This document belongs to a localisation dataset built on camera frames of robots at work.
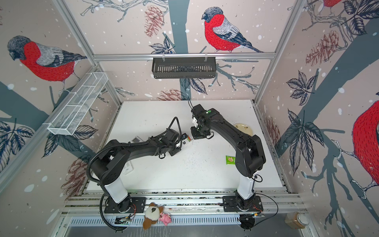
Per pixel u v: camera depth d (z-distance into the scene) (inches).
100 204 27.5
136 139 38.4
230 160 34.8
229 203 28.8
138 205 28.7
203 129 28.6
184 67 42.1
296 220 24.5
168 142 28.7
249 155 18.9
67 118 28.1
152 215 26.9
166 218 26.8
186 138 33.9
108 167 18.4
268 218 27.2
